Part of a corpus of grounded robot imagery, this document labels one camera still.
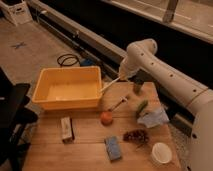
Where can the green cucumber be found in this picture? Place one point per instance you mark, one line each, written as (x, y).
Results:
(140, 107)

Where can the light blue cloth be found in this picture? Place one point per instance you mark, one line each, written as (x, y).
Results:
(154, 118)

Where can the small cardboard box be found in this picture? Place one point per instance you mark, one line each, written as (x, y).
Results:
(66, 130)

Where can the white bowl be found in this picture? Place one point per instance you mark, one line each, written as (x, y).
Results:
(161, 153)

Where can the yellow plastic bin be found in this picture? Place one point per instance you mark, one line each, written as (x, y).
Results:
(68, 88)

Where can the metal cup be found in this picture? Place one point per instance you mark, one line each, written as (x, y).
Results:
(137, 85)

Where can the white cardboard box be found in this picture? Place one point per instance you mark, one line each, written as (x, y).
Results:
(17, 14)

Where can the orange fruit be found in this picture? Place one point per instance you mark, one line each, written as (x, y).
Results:
(106, 118)

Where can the blue object on floor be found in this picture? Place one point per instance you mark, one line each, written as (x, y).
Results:
(86, 63)

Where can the black chair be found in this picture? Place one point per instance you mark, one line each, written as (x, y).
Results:
(14, 116)

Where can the bunch of dark grapes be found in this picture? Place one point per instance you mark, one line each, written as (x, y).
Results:
(138, 135)

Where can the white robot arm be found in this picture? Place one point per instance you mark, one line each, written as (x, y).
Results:
(191, 94)

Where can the white dish brush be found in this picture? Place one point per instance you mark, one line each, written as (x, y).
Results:
(109, 84)

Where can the blue sponge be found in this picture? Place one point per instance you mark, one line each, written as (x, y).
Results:
(112, 148)

